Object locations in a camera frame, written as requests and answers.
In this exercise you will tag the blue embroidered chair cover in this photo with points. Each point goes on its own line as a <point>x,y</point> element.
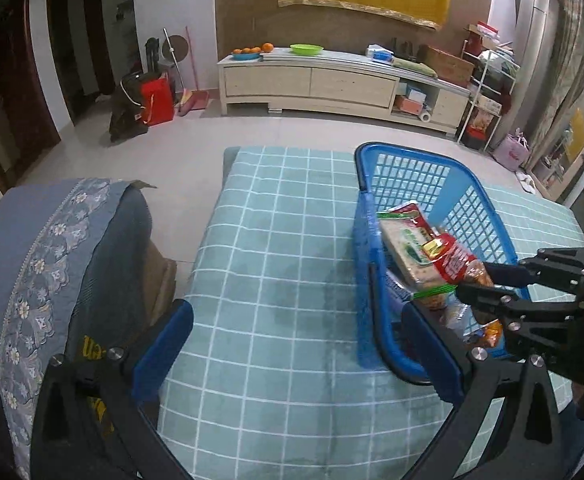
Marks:
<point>46,260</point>

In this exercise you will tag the white metal shelf rack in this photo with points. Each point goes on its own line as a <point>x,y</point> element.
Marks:
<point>492,90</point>

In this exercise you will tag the blue plastic basket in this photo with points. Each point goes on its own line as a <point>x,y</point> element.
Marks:
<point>422,175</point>

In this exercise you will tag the brown cardboard sheet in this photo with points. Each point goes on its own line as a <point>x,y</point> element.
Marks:
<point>164,280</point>

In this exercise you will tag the blue fruit plate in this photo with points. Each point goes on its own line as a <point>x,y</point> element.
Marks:
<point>246,58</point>

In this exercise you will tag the round brown board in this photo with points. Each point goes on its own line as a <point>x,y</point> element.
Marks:
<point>179,50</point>

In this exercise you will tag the patterned curtain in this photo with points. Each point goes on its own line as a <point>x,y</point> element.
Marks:
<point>567,60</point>

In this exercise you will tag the cream TV cabinet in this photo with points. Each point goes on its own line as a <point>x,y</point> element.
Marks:
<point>302,82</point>

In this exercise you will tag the clear striped snack packet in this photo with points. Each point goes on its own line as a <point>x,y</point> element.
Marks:
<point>459,317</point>

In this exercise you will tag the red bag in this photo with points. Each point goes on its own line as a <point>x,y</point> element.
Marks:
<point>156,100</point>

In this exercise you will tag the small orange box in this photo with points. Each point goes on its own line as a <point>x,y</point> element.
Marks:
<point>409,105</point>

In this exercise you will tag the cluster of small oranges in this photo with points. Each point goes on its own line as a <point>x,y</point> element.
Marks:
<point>246,51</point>

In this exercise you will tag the green white cracker packet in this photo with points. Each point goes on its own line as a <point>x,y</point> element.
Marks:
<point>404,247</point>

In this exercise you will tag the red white box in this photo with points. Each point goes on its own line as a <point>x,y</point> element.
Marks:
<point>482,35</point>

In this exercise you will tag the orange printed bag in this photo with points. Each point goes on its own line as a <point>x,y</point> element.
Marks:
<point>482,121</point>

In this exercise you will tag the red snack packet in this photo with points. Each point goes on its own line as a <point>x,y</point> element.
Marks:
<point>454,262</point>

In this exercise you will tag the black upright appliance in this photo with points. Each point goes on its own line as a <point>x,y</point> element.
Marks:
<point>152,55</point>

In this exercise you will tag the small blue box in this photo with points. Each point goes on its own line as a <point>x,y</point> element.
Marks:
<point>416,92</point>

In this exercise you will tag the red black container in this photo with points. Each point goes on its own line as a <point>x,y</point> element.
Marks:
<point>476,137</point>

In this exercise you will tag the silver standing air conditioner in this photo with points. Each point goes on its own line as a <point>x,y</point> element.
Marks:
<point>532,35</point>

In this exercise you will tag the silver pole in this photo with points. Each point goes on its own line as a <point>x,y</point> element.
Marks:
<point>166,37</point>

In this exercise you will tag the broom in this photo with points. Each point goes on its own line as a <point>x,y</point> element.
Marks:
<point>186,103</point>

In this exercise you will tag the red dustpan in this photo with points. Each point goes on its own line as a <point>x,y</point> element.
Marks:
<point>200,101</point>

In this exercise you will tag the single orange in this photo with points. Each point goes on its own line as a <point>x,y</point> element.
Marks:
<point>268,47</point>

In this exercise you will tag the pink tote bag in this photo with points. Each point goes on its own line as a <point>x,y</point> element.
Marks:
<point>511,152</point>

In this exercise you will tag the dark wooden door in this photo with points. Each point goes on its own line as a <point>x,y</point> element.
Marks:
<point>81,35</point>
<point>11,100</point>

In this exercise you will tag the blue tissue box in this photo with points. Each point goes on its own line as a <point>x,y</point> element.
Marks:
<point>379,54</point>

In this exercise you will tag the green basin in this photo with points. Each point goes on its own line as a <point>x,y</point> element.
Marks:
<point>307,50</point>

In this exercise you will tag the teal checked tablecloth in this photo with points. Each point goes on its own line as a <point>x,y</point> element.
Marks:
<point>282,310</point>

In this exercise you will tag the white paper roll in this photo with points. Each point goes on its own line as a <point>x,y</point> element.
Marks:
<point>426,116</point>

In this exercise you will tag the black device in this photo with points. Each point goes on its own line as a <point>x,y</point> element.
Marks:
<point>404,49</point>

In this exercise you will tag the large cardboard carton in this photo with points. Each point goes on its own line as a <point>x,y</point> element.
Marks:
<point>447,65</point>

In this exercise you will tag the orange snack pouch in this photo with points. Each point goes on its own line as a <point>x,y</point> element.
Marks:
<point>492,332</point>

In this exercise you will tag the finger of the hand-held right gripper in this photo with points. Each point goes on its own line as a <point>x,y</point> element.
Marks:
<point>487,297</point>
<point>507,275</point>

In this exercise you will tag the green cushion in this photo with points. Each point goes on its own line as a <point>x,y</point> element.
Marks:
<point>414,66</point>

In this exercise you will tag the black bag yellow print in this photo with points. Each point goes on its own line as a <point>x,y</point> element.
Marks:
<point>91,347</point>

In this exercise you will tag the printed snack carton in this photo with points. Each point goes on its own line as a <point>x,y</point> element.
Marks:
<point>487,105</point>

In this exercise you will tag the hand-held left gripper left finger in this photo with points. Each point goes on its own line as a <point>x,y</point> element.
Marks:
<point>166,345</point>

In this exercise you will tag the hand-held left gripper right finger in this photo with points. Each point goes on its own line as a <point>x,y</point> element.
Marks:
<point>429,355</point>

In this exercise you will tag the white slipper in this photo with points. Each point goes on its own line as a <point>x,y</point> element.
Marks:
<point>522,176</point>
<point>529,186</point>

